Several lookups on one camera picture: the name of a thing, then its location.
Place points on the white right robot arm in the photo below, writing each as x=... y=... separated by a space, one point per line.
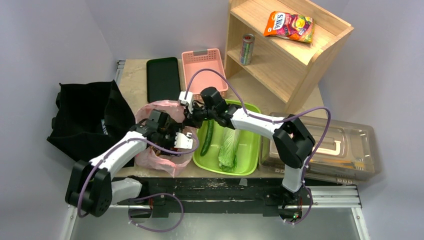
x=293 y=141

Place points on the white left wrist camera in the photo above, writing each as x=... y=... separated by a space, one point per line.
x=183 y=140

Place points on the wooden shelf unit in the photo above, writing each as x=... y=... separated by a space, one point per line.
x=291 y=70

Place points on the pink plastic grocery bag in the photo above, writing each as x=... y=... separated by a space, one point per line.
x=149 y=158

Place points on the black cloth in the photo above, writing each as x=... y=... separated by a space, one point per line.
x=91 y=119

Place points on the green plastic tray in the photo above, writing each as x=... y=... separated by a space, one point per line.
x=248 y=151

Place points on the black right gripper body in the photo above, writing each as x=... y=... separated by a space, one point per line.
x=195 y=114

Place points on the orange snack packet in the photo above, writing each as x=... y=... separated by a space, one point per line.
x=289 y=26

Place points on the pink perforated plastic basket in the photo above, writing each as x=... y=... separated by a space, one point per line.
x=193 y=61

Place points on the black rectangular tray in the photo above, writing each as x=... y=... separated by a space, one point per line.
x=162 y=79

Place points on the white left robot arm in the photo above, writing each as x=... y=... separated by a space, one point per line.
x=109 y=165

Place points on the green cucumber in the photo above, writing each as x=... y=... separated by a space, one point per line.
x=208 y=138

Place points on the silver drink can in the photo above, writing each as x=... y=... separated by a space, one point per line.
x=246 y=51

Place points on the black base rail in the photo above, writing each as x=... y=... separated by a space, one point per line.
x=264 y=196

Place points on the napa cabbage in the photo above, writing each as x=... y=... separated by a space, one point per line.
x=227 y=155

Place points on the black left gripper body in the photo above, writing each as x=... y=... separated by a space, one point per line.
x=167 y=137

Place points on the clear plastic toolbox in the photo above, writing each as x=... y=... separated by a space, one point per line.
x=347 y=154

